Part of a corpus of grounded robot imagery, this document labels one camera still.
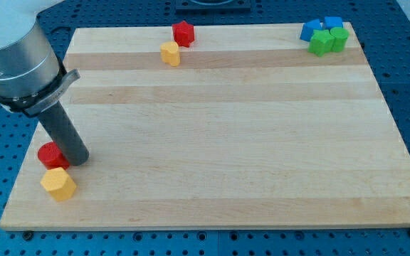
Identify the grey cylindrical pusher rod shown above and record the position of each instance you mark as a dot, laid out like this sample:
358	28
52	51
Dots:
61	130

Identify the blue square block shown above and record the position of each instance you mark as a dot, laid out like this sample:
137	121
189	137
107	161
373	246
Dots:
332	22

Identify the green circle block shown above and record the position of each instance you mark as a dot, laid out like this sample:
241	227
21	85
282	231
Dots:
340	36

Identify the dark mounting plate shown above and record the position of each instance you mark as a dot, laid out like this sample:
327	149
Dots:
212	5

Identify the silver black tool flange clamp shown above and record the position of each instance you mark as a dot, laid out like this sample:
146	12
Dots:
38	102

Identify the wooden board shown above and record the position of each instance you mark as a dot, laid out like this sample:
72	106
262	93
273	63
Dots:
249	131

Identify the blue pentagon block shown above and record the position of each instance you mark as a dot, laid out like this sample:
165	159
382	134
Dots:
309	28

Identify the red circle block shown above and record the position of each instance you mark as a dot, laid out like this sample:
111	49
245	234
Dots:
51	156

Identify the red star block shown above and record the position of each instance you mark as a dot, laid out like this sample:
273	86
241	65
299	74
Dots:
183	33

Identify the green star block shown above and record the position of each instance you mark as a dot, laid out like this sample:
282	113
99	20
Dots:
321	42

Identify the yellow hexagon block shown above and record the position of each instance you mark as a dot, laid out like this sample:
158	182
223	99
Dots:
58	184

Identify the yellow heart block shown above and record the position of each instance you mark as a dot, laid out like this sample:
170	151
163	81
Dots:
170	54

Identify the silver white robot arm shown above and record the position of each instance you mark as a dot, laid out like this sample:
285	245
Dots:
33	78

